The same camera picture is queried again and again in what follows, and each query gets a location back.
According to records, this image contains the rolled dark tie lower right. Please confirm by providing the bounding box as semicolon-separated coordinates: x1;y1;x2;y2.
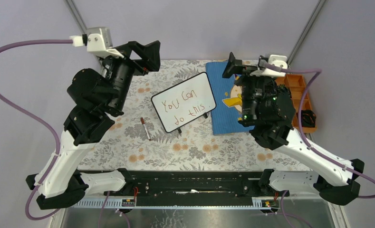
300;109;317;128

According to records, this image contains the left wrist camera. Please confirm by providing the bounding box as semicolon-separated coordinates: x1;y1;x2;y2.
69;27;124;58

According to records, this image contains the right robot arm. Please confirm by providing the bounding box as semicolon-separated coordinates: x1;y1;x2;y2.
222;54;365;206

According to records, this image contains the white slotted cable duct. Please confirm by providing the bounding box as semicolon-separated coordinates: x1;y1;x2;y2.
74;197;279;210

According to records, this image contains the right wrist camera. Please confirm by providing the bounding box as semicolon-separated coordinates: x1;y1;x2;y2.
250;54;288;78

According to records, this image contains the left aluminium frame post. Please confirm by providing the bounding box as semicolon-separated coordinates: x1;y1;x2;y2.
64;0;87;34

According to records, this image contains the floral patterned table mat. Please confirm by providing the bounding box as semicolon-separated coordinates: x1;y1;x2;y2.
79;60;307;171

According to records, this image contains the aluminium frame post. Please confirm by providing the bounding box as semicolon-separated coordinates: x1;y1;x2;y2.
287;0;328;65
64;0;87;34

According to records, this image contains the red-capped whiteboard marker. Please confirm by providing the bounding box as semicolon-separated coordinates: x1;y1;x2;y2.
140;117;152;141

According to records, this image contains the right aluminium frame post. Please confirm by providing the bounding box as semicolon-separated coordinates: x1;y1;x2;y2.
287;0;328;65

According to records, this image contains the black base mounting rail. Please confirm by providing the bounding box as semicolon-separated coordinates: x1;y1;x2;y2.
80;170;301;208

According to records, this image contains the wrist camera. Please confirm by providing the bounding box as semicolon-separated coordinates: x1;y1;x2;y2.
69;27;124;58
250;54;288;78

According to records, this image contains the small black-framed whiteboard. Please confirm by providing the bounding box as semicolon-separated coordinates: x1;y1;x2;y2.
151;72;217;133

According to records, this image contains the orange wooden compartment tray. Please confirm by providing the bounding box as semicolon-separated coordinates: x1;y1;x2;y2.
275;74;317;133

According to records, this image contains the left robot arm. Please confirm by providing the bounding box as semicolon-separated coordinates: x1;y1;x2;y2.
26;41;161;209

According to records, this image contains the blue Pikachu cloth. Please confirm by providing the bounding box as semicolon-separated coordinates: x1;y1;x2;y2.
205;62;253;135

